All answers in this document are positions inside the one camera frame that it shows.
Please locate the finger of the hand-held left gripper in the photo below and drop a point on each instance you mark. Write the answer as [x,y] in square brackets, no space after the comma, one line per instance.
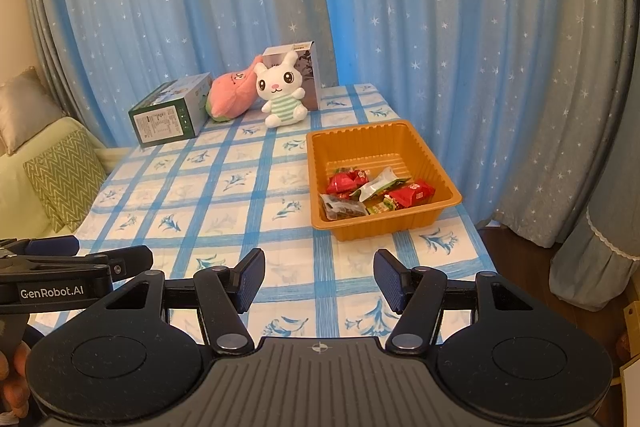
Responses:
[50,245]
[130,259]

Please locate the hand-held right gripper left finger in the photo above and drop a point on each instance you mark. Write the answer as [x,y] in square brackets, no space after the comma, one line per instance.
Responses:
[250,278]

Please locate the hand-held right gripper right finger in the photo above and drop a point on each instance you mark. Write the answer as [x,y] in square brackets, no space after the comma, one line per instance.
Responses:
[390,278]

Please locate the yellow green candy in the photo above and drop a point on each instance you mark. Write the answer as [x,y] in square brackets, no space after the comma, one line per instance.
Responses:
[382,207]

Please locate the clear packet of dark snack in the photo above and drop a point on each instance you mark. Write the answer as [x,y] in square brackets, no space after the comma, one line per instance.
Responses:
[342,209]

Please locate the white green snack packet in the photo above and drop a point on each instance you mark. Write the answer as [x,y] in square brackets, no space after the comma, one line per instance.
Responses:
[380,186]

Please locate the crinkly red candy packet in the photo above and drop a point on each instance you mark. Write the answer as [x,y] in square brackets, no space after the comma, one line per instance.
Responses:
[345,182]

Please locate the orange plastic tray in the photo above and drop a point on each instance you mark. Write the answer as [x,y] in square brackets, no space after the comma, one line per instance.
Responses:
[380,147]

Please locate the person's left hand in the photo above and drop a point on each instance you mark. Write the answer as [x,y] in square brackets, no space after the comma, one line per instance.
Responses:
[12,382]

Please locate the light green sofa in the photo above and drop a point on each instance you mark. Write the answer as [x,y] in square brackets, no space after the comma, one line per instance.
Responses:
[20,197]

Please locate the green zigzag cushion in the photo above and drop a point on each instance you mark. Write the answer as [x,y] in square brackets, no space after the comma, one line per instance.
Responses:
[65,179]

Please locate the blue checkered tablecloth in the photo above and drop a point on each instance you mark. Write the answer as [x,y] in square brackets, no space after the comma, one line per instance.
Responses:
[225,187]

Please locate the beige grey cushion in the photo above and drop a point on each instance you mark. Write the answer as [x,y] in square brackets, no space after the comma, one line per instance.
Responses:
[27,109]

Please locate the green carton box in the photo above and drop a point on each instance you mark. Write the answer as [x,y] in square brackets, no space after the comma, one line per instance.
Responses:
[167,119]

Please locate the pink plush toy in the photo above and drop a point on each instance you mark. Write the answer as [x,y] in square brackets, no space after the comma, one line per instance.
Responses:
[230,97]

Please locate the white rabbit plush toy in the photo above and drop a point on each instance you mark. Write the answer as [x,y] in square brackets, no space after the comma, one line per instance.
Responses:
[280,97]

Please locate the grey printed box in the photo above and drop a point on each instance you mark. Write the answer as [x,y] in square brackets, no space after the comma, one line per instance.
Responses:
[310,72]

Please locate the teal lace-trimmed curtain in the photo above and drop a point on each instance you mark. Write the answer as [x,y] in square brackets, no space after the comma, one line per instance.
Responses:
[605,157]

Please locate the beige cardboard piece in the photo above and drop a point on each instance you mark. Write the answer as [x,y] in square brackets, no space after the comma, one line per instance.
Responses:
[631,392]

